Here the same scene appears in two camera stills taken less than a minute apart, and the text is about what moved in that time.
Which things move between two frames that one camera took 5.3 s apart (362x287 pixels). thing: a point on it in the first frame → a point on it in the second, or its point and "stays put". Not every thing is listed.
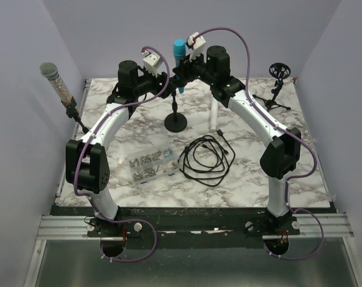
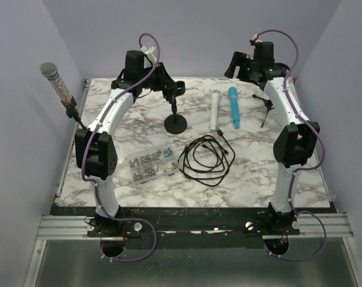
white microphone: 213,115 stays put
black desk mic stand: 72,112 stays put
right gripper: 183,72 → 239,60
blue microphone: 179,49 → 233,91
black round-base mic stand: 175,122 stays put
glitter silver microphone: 50,70 stays put
